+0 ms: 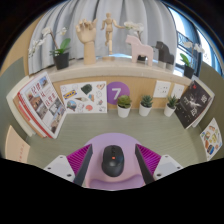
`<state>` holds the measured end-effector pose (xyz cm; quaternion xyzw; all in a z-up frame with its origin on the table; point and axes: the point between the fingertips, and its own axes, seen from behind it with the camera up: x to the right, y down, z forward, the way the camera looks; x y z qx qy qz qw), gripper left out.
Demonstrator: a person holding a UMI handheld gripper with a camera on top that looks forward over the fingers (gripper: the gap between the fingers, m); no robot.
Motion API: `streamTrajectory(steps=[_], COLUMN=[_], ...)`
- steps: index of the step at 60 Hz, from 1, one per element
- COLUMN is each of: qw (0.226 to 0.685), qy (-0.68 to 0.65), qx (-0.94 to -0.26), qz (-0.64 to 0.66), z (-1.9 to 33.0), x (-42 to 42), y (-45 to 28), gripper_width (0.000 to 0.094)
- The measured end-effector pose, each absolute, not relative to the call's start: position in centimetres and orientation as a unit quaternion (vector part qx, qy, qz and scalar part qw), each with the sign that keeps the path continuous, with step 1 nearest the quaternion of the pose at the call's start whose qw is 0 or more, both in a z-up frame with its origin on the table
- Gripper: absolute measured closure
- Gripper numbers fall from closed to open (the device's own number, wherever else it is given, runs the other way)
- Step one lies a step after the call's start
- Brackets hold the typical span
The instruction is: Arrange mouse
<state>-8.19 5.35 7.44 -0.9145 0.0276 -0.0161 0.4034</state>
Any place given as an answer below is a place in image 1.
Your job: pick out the beige card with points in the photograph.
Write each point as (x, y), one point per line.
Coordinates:
(16, 146)

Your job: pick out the black computer mouse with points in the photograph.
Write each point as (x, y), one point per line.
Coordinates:
(112, 163)

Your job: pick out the beige desk shelf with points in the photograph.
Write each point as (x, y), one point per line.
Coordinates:
(116, 70)

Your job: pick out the purple round number sign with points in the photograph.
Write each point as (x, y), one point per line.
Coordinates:
(116, 91)

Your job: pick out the dark wooden horse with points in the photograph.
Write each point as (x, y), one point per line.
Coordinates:
(165, 55)

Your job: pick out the black book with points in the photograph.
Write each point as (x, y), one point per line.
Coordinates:
(193, 103)

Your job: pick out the red-edged magazine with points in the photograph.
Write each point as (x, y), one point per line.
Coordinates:
(43, 103)

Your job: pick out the wooden hand model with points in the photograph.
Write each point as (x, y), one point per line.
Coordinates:
(87, 40)

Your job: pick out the colourful sticker sheet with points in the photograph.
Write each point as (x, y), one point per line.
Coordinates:
(211, 140)

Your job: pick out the wooden mannequin figure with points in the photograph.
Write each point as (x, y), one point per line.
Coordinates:
(109, 30)

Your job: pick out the green desk partition panel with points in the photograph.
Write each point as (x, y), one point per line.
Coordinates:
(216, 86)

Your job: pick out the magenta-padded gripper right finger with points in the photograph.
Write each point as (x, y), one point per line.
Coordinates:
(166, 166)

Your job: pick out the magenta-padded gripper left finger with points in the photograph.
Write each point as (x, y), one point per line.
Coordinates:
(60, 166)

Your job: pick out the purple mouse pad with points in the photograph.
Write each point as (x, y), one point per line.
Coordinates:
(113, 138)

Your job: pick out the white sticker sheet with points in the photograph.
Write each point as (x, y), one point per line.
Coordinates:
(83, 97)

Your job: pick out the small succulent in white pot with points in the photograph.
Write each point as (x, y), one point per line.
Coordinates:
(124, 111)
(145, 110)
(169, 110)

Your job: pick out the white orchid in black pot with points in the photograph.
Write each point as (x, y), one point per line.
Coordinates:
(61, 61)
(133, 26)
(188, 71)

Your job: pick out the pink wooden horse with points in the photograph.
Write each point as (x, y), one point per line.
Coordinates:
(141, 50)

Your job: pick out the grey curtain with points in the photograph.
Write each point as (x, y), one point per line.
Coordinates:
(146, 16)

